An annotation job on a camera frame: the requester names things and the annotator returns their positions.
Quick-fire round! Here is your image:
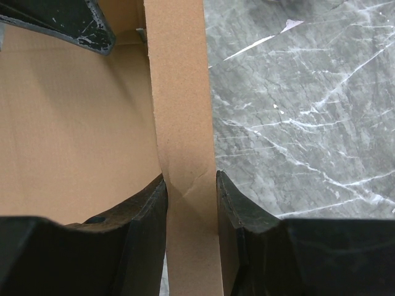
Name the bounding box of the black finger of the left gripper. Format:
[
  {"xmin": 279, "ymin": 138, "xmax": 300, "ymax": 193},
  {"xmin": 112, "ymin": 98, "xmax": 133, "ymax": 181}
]
[{"xmin": 1, "ymin": 0, "xmax": 115, "ymax": 56}]

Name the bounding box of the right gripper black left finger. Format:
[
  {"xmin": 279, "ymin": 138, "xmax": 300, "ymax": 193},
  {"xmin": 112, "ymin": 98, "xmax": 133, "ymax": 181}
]
[{"xmin": 1, "ymin": 176, "xmax": 167, "ymax": 295}]

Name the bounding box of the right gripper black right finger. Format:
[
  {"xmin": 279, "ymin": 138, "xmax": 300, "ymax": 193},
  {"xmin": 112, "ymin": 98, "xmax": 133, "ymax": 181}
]
[{"xmin": 216, "ymin": 171, "xmax": 394, "ymax": 295}]

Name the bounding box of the brown cardboard box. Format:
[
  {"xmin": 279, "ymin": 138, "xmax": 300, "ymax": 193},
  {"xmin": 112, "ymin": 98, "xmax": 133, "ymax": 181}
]
[{"xmin": 1, "ymin": 1, "xmax": 223, "ymax": 295}]

